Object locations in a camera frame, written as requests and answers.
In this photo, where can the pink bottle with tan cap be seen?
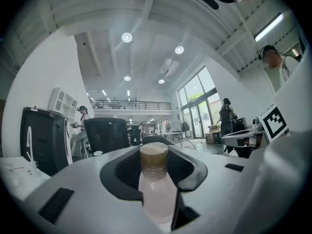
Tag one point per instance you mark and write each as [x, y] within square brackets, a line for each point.
[156, 194]

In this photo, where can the clear plastic cup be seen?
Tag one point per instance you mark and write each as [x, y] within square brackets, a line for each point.
[33, 168]

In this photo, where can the glass window front with doors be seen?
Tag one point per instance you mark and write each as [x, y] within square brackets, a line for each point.
[198, 101]

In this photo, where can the black mezzanine railing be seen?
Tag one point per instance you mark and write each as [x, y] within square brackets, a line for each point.
[131, 104]

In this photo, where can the white wall shelf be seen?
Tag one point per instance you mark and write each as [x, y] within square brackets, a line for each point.
[63, 102]

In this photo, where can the black mesh office chair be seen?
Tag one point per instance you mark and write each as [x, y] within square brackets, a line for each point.
[106, 134]

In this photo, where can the cardboard box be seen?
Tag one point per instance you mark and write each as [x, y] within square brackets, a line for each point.
[212, 134]

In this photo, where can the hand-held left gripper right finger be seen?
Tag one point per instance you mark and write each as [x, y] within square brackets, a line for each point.
[219, 194]

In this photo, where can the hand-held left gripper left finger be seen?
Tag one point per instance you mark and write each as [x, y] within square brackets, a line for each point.
[92, 199]

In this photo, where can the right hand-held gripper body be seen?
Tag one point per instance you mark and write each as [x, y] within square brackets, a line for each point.
[274, 123]

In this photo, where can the white sink counter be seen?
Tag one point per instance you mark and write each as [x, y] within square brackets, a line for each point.
[14, 179]

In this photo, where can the round ceiling light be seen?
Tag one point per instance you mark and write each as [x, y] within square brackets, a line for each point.
[179, 49]
[161, 81]
[127, 78]
[126, 36]

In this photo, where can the black cabinet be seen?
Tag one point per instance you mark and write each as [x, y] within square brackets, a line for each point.
[44, 140]

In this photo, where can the long tube ceiling light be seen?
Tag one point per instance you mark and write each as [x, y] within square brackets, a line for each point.
[269, 27]

